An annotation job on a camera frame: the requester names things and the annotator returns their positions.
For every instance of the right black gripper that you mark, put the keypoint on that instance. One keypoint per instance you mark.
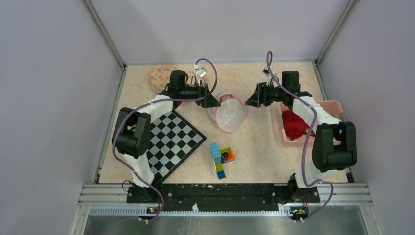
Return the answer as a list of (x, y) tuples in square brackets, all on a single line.
[(260, 96)]

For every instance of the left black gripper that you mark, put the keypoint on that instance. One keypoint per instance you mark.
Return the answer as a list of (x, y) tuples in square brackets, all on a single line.
[(209, 101)]

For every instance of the white pink mesh laundry bag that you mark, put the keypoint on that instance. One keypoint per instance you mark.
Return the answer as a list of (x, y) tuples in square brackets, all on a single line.
[(230, 114)]

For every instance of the red bra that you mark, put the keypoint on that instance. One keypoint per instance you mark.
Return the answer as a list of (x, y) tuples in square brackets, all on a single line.
[(294, 126)]

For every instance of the pink plastic basket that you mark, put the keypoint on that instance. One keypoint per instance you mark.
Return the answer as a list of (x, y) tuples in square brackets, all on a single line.
[(332, 107)]

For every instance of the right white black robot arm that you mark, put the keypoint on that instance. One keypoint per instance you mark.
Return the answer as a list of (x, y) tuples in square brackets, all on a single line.
[(334, 146)]

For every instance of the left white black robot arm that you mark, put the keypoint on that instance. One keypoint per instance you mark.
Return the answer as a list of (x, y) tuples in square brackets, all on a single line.
[(131, 136)]

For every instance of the black white checkerboard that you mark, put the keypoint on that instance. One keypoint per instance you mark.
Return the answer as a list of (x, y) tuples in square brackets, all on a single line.
[(172, 140)]

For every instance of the colourful toy block stack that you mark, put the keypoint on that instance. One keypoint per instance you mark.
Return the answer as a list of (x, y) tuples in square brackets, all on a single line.
[(220, 157)]

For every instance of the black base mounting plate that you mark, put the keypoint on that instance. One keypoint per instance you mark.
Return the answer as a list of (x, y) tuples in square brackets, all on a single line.
[(233, 197)]

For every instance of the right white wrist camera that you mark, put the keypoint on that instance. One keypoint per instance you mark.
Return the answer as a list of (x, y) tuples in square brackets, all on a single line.
[(270, 74)]

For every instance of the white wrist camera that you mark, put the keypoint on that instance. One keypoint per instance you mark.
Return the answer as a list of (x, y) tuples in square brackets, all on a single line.
[(270, 74), (199, 74)]

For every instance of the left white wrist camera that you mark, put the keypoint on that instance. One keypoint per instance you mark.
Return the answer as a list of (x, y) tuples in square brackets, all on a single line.
[(199, 74)]

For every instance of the aluminium frame rail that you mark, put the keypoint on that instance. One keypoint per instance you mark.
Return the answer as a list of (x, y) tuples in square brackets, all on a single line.
[(110, 199)]

